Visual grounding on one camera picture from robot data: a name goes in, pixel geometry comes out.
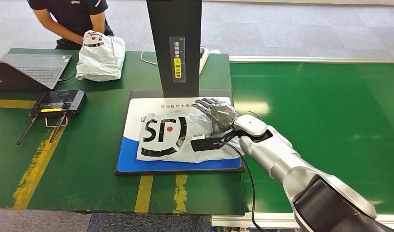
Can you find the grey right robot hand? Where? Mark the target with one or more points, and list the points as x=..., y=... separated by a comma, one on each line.
x=222, y=115

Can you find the white SF courier bag package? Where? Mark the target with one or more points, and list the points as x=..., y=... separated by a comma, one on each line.
x=161, y=141

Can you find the person's right forearm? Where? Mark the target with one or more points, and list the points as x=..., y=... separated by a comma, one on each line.
x=55, y=28

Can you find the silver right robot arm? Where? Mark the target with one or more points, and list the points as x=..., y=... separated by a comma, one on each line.
x=296, y=166

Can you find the person's left forearm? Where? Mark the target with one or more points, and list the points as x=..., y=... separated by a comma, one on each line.
x=98, y=22

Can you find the machine base with blue-white sign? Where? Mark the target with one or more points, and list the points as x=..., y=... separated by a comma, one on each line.
x=132, y=160

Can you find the black inbound machine column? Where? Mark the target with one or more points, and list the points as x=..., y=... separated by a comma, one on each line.
x=174, y=22

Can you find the green conveyor belt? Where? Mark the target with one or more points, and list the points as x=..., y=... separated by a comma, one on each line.
x=328, y=102

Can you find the white power strip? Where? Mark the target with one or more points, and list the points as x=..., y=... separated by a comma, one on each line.
x=203, y=60

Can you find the grey and yellow column label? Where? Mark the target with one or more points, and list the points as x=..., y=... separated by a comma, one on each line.
x=177, y=54

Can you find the crumpled white courier bag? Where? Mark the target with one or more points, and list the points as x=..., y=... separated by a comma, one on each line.
x=100, y=59

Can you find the black remote controller with antennas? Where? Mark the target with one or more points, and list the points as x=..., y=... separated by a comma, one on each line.
x=60, y=101

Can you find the person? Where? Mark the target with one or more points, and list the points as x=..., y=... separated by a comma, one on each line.
x=72, y=12

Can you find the grey laptop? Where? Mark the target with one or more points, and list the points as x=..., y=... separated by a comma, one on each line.
x=39, y=69

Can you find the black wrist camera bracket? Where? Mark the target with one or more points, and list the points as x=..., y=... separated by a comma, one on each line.
x=204, y=144

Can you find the silver conveyor rail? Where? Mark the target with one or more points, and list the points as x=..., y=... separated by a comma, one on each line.
x=312, y=59
x=248, y=221

